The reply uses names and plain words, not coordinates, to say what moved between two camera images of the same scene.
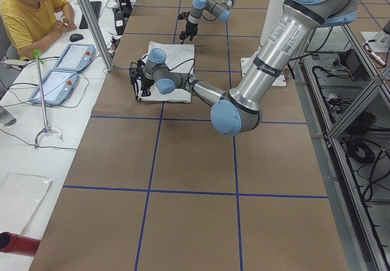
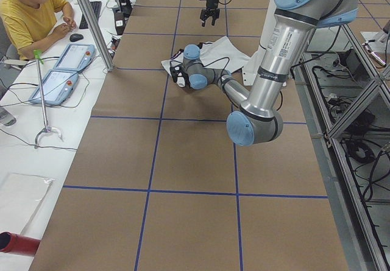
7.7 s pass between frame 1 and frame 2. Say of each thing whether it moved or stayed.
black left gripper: moved
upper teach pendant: stayed
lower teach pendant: stayed
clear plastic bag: stayed
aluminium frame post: stayed
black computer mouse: stayed
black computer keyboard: stayed
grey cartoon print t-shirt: moved
